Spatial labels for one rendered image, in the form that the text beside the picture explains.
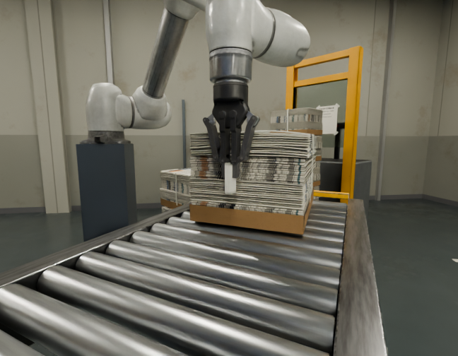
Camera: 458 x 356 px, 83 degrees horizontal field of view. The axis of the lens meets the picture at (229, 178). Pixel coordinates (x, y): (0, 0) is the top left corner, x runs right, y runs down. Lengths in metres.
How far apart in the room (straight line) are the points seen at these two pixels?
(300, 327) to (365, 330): 0.07
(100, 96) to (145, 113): 0.20
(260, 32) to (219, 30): 0.09
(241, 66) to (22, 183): 4.30
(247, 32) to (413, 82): 5.07
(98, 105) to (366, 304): 1.19
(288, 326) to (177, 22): 1.06
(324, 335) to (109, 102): 1.18
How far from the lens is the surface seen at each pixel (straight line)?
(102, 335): 0.36
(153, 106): 1.32
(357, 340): 0.36
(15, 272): 0.57
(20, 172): 4.64
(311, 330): 0.37
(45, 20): 4.57
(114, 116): 1.31
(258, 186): 0.61
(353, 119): 2.70
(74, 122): 4.31
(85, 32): 4.47
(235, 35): 0.56
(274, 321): 0.37
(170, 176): 1.59
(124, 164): 1.26
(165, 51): 1.21
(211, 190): 0.65
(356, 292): 0.44
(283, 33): 0.65
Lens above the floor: 1.01
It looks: 8 degrees down
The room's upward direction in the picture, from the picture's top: straight up
